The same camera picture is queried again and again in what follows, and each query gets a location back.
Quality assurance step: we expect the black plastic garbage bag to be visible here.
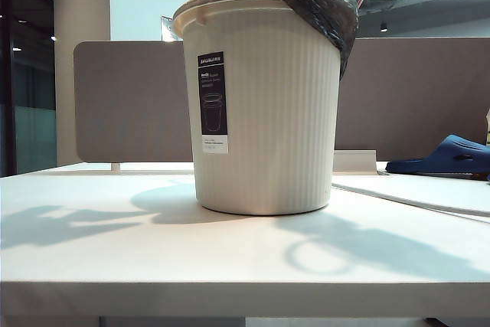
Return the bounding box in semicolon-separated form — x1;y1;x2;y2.
208;0;360;83

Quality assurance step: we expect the cream ribbed plastic trash can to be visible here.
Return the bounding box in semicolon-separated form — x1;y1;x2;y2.
171;0;343;216

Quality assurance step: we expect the silver sign holder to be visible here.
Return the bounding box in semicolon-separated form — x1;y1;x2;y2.
160;15;184;43

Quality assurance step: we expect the light grey rounded desk partition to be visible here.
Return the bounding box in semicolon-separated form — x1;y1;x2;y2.
72;40;194;164

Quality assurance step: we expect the brown grey desk partition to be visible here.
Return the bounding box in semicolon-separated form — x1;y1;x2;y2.
335;38;490;152

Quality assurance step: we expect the navy blue foam slipper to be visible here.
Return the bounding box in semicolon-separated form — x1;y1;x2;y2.
384;134;490;182

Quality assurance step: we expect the grey cable tray flap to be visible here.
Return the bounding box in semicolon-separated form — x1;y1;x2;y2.
332;150;378;174

